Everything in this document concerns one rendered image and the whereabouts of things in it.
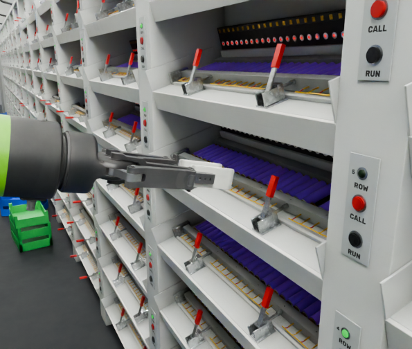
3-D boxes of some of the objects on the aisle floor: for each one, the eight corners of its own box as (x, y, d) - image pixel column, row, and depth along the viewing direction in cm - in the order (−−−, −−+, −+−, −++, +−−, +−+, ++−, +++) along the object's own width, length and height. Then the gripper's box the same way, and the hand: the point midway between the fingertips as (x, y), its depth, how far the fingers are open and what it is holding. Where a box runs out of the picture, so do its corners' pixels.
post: (163, 449, 128) (140, -247, 82) (153, 426, 136) (126, -220, 90) (219, 424, 137) (227, -217, 91) (206, 404, 145) (207, -195, 99)
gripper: (46, 175, 57) (196, 186, 69) (66, 210, 43) (250, 217, 55) (52, 122, 56) (205, 142, 67) (75, 140, 42) (261, 163, 54)
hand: (206, 174), depth 60 cm, fingers open, 3 cm apart
